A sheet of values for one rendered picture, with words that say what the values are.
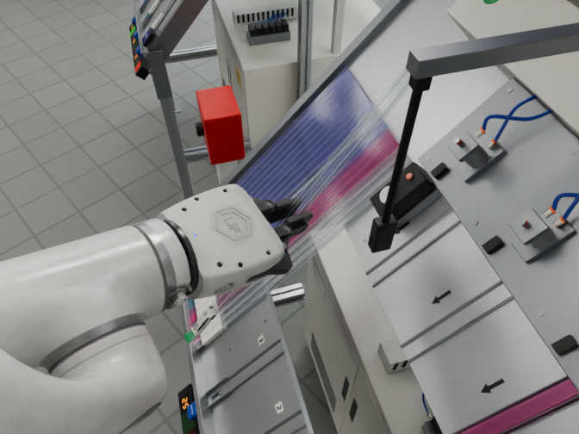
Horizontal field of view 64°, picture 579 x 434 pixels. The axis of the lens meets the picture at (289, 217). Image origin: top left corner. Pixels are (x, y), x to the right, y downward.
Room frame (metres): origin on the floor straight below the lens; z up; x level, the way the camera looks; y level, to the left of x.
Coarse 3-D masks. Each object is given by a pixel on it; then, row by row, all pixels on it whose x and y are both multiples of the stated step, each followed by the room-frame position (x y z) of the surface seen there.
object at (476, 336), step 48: (432, 0) 0.70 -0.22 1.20; (384, 48) 0.68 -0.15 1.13; (432, 96) 0.54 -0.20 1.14; (480, 96) 0.50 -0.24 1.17; (432, 144) 0.48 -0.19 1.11; (432, 240) 0.35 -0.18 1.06; (384, 288) 0.32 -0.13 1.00; (432, 288) 0.29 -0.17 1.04; (480, 288) 0.27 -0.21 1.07; (432, 336) 0.24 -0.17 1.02; (480, 336) 0.23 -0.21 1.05; (528, 336) 0.21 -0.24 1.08; (432, 384) 0.19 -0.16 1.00; (480, 384) 0.18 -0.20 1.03; (528, 384) 0.17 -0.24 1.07; (528, 432) 0.13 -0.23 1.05; (576, 432) 0.12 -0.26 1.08
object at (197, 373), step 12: (192, 348) 0.36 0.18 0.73; (192, 360) 0.33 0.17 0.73; (192, 372) 0.31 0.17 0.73; (204, 372) 0.32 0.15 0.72; (192, 384) 0.29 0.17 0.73; (204, 384) 0.29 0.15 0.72; (204, 396) 0.27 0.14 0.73; (204, 408) 0.25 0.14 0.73; (204, 420) 0.23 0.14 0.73; (204, 432) 0.21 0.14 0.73
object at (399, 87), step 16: (400, 80) 0.37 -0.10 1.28; (384, 96) 0.37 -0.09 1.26; (400, 96) 0.36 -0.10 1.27; (368, 112) 0.37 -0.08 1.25; (384, 112) 0.36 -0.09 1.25; (368, 128) 0.36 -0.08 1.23; (352, 144) 0.35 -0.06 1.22; (336, 160) 0.35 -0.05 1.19; (320, 176) 0.35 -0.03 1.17; (304, 192) 0.35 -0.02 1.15; (320, 192) 0.35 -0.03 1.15; (304, 208) 0.34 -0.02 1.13; (224, 304) 0.32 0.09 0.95; (192, 336) 0.31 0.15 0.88
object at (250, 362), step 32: (256, 320) 0.36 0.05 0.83; (224, 352) 0.33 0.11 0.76; (256, 352) 0.31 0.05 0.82; (288, 352) 0.30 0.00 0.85; (224, 384) 0.28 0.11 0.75; (256, 384) 0.26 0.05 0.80; (288, 384) 0.25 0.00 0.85; (224, 416) 0.24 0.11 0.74; (256, 416) 0.22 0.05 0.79; (288, 416) 0.21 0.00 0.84
